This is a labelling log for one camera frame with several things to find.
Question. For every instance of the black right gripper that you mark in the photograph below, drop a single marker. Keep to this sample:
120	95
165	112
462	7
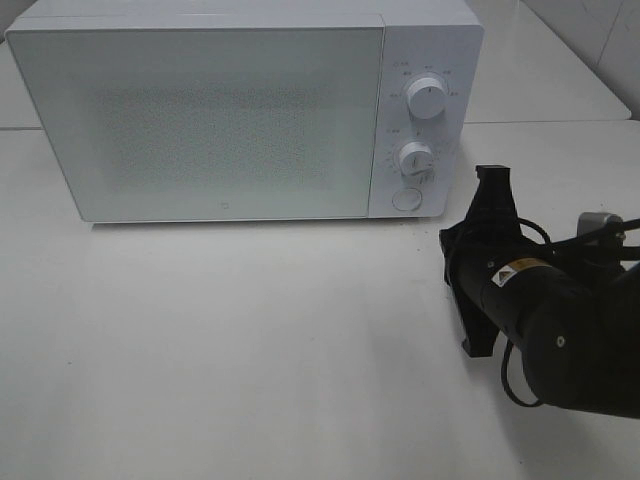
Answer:
490	246

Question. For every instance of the round door release button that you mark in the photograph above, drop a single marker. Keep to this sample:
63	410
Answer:
407	199

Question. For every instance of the white microwave door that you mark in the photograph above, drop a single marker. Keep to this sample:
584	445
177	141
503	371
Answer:
208	125

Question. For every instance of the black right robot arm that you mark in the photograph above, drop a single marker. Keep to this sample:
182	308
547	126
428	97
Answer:
570	307

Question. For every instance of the upper white power knob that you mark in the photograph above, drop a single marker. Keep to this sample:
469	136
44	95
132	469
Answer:
426	96

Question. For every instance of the white microwave oven body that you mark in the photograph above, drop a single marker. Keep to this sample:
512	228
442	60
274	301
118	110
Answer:
443	37

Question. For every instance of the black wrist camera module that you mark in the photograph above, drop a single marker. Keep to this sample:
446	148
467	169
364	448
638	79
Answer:
591	221

